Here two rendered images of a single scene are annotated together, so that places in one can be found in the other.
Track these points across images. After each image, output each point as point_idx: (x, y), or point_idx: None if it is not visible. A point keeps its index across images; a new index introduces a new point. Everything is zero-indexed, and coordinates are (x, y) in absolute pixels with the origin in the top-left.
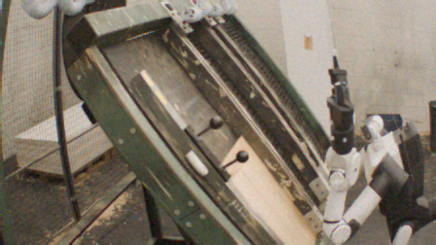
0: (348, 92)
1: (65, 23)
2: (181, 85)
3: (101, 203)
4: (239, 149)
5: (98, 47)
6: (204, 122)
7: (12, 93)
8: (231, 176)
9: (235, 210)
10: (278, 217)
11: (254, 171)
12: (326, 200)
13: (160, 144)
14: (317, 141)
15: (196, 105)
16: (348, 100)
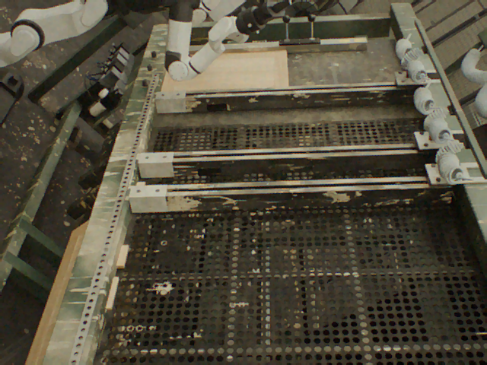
0: (248, 7)
1: (478, 128)
2: (351, 83)
3: None
4: (283, 83)
5: (393, 28)
6: (316, 78)
7: None
8: (276, 58)
9: (262, 42)
10: (221, 73)
11: (262, 83)
12: (142, 151)
13: (319, 18)
14: (138, 352)
15: (331, 82)
16: (243, 9)
